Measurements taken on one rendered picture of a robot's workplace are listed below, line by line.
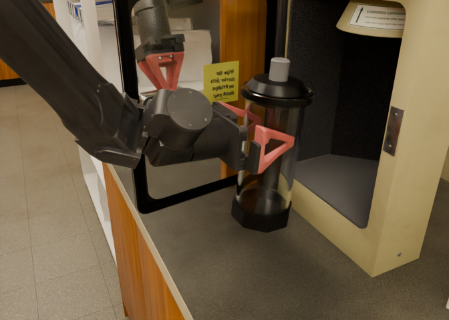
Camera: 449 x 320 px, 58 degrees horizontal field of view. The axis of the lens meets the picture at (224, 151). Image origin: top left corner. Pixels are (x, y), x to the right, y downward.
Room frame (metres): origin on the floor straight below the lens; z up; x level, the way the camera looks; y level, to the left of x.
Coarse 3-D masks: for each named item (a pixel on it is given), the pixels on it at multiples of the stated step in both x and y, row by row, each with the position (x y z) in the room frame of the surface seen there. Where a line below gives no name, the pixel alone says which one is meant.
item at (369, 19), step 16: (352, 0) 0.69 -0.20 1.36; (368, 0) 0.65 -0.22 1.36; (384, 0) 0.63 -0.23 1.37; (352, 16) 0.66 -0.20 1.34; (368, 16) 0.64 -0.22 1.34; (384, 16) 0.62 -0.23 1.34; (400, 16) 0.61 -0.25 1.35; (352, 32) 0.65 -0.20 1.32; (368, 32) 0.63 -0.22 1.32; (384, 32) 0.61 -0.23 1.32; (400, 32) 0.61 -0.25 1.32
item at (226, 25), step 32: (160, 0) 0.66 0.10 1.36; (192, 0) 0.69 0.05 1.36; (224, 0) 0.73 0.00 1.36; (256, 0) 0.76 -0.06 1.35; (160, 32) 0.66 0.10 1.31; (192, 32) 0.69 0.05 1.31; (224, 32) 0.73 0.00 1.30; (256, 32) 0.76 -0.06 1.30; (160, 64) 0.66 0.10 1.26; (192, 64) 0.69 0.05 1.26; (224, 64) 0.73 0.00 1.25; (256, 64) 0.76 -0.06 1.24; (224, 96) 0.73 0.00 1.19; (160, 192) 0.65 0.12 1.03
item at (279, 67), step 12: (276, 60) 0.58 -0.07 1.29; (288, 60) 0.59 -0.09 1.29; (276, 72) 0.58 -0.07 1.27; (288, 72) 0.59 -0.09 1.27; (252, 84) 0.58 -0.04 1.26; (264, 84) 0.56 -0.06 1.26; (276, 84) 0.56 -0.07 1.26; (288, 84) 0.57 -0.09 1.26; (300, 84) 0.57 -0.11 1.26; (276, 96) 0.55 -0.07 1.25; (288, 96) 0.55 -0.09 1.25; (300, 96) 0.56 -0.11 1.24
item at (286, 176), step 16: (256, 96) 0.55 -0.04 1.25; (272, 96) 0.55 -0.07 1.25; (304, 96) 0.56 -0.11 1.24; (256, 112) 0.56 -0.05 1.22; (272, 112) 0.55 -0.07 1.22; (288, 112) 0.55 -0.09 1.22; (304, 112) 0.57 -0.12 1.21; (272, 128) 0.54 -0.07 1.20; (288, 128) 0.55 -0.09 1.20; (272, 144) 0.54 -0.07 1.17; (288, 160) 0.55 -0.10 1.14; (240, 176) 0.57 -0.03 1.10; (256, 176) 0.55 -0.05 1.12; (272, 176) 0.54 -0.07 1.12; (288, 176) 0.55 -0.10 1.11; (240, 192) 0.57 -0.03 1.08; (256, 192) 0.55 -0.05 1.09; (272, 192) 0.54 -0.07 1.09; (288, 192) 0.56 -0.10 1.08; (256, 208) 0.54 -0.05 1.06; (272, 208) 0.54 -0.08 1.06; (288, 208) 0.57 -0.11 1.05
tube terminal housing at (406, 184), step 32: (416, 0) 0.54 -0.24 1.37; (448, 0) 0.54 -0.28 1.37; (416, 32) 0.53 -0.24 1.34; (448, 32) 0.54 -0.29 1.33; (416, 64) 0.52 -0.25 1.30; (448, 64) 0.55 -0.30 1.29; (416, 96) 0.53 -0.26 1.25; (448, 96) 0.56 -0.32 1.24; (416, 128) 0.53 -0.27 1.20; (448, 128) 0.56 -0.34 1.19; (384, 160) 0.54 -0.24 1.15; (416, 160) 0.54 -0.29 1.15; (384, 192) 0.53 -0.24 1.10; (416, 192) 0.55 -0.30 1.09; (320, 224) 0.64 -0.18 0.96; (352, 224) 0.57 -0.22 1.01; (384, 224) 0.52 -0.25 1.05; (416, 224) 0.56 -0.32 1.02; (352, 256) 0.56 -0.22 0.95; (384, 256) 0.53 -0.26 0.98; (416, 256) 0.56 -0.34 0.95
